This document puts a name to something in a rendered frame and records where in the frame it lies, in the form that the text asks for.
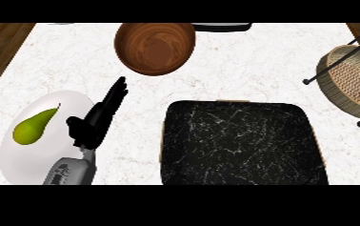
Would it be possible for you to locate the black marble tray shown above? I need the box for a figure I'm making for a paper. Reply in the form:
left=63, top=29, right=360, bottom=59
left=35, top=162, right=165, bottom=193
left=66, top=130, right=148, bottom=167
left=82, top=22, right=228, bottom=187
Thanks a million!
left=159, top=99, right=330, bottom=186

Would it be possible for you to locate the brown wooden panel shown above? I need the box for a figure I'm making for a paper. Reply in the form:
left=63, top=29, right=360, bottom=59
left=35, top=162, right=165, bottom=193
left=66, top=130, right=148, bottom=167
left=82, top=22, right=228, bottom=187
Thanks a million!
left=0, top=22, right=36, bottom=77

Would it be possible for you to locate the brown wooden bowl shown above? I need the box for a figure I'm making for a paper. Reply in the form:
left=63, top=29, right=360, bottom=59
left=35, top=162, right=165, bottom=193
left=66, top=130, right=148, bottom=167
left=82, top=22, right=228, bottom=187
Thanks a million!
left=113, top=22, right=196, bottom=77

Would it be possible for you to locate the wicker tiered basket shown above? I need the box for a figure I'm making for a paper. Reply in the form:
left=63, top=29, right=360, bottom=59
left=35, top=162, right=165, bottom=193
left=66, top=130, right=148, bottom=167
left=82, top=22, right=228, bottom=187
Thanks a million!
left=302, top=36, right=360, bottom=128

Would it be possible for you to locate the white plate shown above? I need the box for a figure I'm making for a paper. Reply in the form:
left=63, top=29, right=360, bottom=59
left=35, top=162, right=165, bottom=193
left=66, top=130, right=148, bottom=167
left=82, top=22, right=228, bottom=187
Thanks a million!
left=0, top=90, right=97, bottom=186

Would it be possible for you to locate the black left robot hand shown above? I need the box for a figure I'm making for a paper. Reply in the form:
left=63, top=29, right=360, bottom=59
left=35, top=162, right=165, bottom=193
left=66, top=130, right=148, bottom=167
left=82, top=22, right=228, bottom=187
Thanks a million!
left=64, top=75, right=129, bottom=151

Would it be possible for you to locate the green pear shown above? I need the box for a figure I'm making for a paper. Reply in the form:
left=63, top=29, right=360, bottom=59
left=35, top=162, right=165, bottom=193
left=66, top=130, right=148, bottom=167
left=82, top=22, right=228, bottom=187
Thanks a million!
left=11, top=103, right=61, bottom=146

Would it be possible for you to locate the dark flat appliance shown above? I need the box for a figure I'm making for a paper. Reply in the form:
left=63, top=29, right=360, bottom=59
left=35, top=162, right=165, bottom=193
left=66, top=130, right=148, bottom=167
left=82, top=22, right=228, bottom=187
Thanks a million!
left=190, top=22, right=253, bottom=32

